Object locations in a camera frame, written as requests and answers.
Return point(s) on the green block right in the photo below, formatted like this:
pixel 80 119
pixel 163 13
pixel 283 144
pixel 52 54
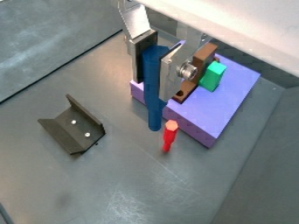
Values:
pixel 210 80

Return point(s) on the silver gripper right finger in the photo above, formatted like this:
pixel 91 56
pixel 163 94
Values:
pixel 177 66

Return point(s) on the purple base board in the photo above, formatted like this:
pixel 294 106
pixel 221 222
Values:
pixel 205 113

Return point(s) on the brown L-shaped block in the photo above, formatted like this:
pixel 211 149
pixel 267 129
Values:
pixel 202 59

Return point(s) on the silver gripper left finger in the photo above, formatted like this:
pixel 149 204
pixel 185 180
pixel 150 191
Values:
pixel 141 36

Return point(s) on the dark grey U-shaped bracket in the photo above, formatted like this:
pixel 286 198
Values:
pixel 75 129

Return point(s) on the red peg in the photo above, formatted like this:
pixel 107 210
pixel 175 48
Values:
pixel 171 127

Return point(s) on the blue peg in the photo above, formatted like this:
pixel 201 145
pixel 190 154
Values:
pixel 154 103

